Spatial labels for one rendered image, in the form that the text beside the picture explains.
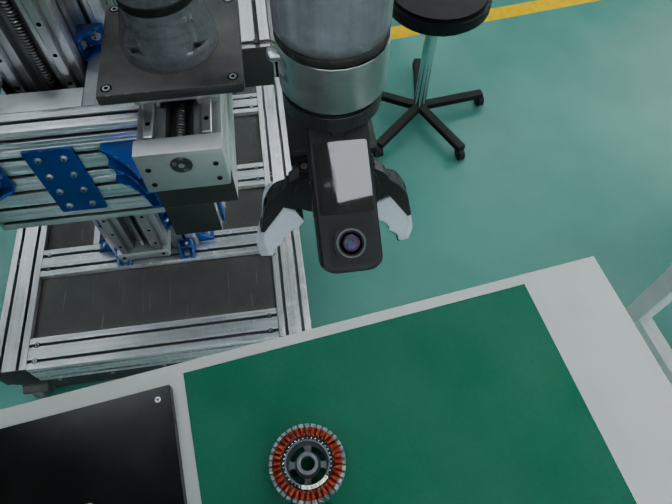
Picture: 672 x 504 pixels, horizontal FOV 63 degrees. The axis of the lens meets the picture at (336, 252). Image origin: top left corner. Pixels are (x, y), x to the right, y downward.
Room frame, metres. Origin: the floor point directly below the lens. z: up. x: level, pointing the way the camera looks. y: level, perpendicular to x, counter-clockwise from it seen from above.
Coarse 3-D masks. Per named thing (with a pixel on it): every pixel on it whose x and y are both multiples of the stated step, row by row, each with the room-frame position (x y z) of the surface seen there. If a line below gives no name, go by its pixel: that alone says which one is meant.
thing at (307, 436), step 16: (288, 432) 0.19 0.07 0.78; (304, 432) 0.19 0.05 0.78; (320, 432) 0.19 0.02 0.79; (272, 448) 0.17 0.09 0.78; (288, 448) 0.17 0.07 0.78; (304, 448) 0.17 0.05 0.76; (320, 448) 0.17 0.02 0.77; (336, 448) 0.16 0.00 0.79; (272, 464) 0.14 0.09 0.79; (288, 464) 0.15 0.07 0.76; (320, 464) 0.15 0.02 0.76; (336, 464) 0.14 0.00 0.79; (272, 480) 0.12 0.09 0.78; (288, 480) 0.12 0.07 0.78; (320, 480) 0.12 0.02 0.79; (336, 480) 0.12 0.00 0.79; (288, 496) 0.10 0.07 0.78; (304, 496) 0.10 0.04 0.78; (320, 496) 0.10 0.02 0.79
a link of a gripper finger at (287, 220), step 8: (272, 184) 0.32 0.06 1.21; (264, 192) 0.32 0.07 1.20; (288, 208) 0.27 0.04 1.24; (280, 216) 0.27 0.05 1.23; (288, 216) 0.27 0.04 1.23; (296, 216) 0.27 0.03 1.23; (272, 224) 0.27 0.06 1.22; (280, 224) 0.27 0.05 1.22; (288, 224) 0.27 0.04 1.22; (296, 224) 0.27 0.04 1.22; (264, 232) 0.27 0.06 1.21; (272, 232) 0.27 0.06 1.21; (280, 232) 0.27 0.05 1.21; (288, 232) 0.27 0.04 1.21; (264, 240) 0.27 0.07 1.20; (272, 240) 0.27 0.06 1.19; (280, 240) 0.27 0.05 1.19; (264, 248) 0.27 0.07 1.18; (272, 248) 0.27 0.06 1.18
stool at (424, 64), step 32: (416, 0) 1.54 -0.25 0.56; (448, 0) 1.54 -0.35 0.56; (480, 0) 1.54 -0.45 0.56; (448, 32) 1.44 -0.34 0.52; (416, 64) 1.83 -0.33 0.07; (384, 96) 1.64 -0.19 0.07; (416, 96) 1.59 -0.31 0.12; (448, 96) 1.64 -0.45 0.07; (480, 96) 1.65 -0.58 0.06; (448, 128) 1.47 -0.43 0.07
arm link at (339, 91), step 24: (384, 48) 0.28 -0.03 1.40; (288, 72) 0.28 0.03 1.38; (312, 72) 0.27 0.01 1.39; (336, 72) 0.26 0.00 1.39; (360, 72) 0.27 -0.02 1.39; (384, 72) 0.29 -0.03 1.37; (288, 96) 0.28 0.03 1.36; (312, 96) 0.27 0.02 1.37; (336, 96) 0.26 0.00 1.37; (360, 96) 0.27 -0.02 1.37
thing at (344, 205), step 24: (312, 144) 0.27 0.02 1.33; (336, 144) 0.27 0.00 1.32; (360, 144) 0.27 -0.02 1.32; (312, 168) 0.25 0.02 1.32; (336, 168) 0.25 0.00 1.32; (360, 168) 0.26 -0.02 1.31; (312, 192) 0.24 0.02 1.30; (336, 192) 0.24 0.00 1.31; (360, 192) 0.24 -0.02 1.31; (336, 216) 0.22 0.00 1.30; (360, 216) 0.23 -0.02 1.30; (336, 240) 0.21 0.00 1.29; (360, 240) 0.21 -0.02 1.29; (336, 264) 0.19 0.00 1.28; (360, 264) 0.20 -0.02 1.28
